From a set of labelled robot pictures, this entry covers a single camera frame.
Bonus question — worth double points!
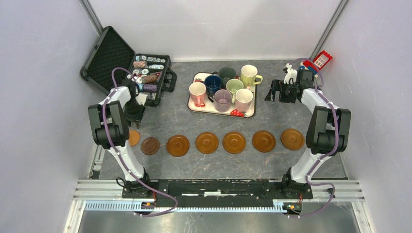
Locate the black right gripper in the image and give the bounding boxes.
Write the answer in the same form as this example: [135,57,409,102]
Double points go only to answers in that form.
[265,79,297,104]

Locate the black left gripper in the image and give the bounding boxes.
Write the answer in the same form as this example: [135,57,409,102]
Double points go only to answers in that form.
[124,99,147,129]

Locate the dark walnut coaster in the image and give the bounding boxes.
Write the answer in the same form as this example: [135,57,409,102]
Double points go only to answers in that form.
[141,137,160,155]

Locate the brown grooved wooden coaster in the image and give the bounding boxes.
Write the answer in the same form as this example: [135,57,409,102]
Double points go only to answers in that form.
[223,132,246,154]
[166,134,190,157]
[195,132,219,154]
[252,130,276,153]
[281,128,305,150]

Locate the white strawberry print tray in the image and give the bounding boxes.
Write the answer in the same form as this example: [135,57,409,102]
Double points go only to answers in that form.
[188,85,257,118]

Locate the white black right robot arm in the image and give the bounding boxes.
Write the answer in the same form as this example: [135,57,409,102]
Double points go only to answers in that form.
[265,66,351,198]

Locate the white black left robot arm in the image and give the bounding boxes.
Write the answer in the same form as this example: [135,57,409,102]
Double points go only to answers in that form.
[87,79,153,198]

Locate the light orange flat coaster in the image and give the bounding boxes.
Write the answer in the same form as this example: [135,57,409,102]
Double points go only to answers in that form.
[128,129,140,147]

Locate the yellow-green mug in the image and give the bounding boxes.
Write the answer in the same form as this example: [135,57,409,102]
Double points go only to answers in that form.
[240,65,263,87]

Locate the pale pink white mug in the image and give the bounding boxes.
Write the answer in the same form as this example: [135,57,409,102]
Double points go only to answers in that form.
[235,88,254,112]

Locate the light green mug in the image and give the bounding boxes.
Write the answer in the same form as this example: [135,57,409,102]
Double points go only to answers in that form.
[225,79,244,103]

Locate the dark green mug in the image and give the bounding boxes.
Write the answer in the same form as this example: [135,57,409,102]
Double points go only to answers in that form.
[218,67,236,88]

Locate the lilac mug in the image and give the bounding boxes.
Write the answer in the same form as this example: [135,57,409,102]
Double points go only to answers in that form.
[213,89,232,112]

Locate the dark blue mug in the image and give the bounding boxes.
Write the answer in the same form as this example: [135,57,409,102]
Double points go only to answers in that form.
[204,74,222,96]

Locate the red blue toy block car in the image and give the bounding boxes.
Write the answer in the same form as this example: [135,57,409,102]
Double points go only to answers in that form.
[299,50,333,78]

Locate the black poker chip case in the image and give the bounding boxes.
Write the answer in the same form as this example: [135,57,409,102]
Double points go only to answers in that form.
[80,26,177,107]

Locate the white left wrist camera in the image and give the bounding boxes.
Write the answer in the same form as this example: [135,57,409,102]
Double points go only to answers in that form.
[135,93,148,106]

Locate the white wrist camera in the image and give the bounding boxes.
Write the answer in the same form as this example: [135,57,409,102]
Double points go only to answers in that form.
[283,63,297,84]
[135,93,148,106]

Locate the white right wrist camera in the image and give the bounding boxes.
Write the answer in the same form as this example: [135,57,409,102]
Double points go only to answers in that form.
[283,63,297,84]

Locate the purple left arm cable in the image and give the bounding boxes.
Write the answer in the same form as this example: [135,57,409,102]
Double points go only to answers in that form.
[102,67,179,218]

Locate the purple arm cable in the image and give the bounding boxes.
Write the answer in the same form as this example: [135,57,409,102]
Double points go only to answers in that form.
[102,67,179,218]
[285,58,340,219]

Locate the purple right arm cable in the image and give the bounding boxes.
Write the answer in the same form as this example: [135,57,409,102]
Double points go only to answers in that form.
[285,58,340,219]

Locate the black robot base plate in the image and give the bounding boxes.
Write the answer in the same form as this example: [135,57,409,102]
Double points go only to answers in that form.
[121,179,313,208]

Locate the aluminium frame rail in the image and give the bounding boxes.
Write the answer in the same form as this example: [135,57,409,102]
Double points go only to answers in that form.
[65,179,374,233]

